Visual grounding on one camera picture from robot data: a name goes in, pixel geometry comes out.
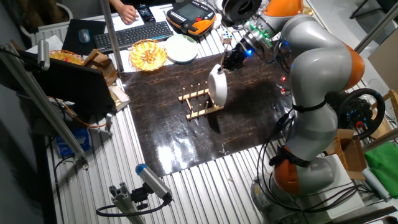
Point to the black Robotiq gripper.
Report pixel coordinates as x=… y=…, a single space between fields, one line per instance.
x=237 y=59

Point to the white round dish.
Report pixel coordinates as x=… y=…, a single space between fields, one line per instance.
x=218 y=87

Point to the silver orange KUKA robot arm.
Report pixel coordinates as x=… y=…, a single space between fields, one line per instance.
x=320 y=62

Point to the person's right forearm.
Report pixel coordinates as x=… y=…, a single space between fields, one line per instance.
x=115 y=3

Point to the wooden dish rack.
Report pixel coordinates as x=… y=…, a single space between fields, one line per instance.
x=196 y=115

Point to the person's right hand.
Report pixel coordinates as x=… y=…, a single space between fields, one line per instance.
x=128 y=14

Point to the Rubik's cube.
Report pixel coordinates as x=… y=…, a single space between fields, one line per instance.
x=227 y=36

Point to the pale green plate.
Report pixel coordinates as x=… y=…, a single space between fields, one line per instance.
x=181 y=48

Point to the white rounded plastic object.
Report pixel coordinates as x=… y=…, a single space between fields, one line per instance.
x=217 y=21

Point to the black filament spool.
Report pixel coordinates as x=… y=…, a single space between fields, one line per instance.
x=242 y=9

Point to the black orange teach pendant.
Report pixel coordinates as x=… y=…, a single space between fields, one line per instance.
x=189 y=15

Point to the dark marble pattern mat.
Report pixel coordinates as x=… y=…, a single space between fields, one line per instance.
x=155 y=102

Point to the yellow wicker basket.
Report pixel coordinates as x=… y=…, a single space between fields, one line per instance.
x=147 y=56
x=65 y=56

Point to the black computer keyboard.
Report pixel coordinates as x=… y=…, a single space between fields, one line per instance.
x=140 y=32

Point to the black smartphone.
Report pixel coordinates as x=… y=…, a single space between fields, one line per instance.
x=145 y=13

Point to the amber glass bowl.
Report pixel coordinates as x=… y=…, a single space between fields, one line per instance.
x=308 y=11

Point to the white flat packet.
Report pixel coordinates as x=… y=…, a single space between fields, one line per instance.
x=119 y=95

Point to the torn brown cardboard box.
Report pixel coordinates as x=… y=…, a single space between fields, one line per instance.
x=102 y=63

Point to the blue grey computer mouse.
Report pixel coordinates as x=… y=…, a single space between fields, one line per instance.
x=84 y=35

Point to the black racing steering wheel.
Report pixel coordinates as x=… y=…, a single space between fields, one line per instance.
x=360 y=115

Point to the black monitor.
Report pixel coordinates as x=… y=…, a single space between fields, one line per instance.
x=74 y=84

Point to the black mouse pad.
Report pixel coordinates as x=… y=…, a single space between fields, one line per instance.
x=74 y=43

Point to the open brown cardboard box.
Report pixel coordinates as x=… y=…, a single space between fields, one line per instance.
x=351 y=152

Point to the beige cardboard panel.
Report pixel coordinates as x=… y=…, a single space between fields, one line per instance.
x=385 y=62

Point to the white flat board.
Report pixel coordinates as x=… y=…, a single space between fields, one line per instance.
x=345 y=183

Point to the blue plastic package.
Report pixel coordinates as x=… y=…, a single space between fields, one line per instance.
x=73 y=141

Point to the white chair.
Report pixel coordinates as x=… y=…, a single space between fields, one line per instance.
x=65 y=9

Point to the light wooden stand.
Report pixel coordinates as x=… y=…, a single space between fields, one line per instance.
x=393 y=99

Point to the aluminium profile beam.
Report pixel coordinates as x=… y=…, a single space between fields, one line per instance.
x=381 y=140
x=40 y=102

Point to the green cloth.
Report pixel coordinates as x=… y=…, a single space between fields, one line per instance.
x=384 y=168

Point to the white paper roll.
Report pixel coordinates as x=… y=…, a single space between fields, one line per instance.
x=376 y=185

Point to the aluminium profile post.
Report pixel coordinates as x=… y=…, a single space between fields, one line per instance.
x=110 y=34
x=376 y=29

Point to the silver camera with blue end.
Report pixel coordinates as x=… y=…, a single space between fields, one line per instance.
x=154 y=182

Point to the black camera bracket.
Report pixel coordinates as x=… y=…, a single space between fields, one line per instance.
x=140 y=196

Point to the short aluminium profile mount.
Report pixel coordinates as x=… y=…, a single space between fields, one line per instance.
x=124 y=202

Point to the silver depth camera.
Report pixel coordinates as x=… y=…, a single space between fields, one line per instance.
x=43 y=54

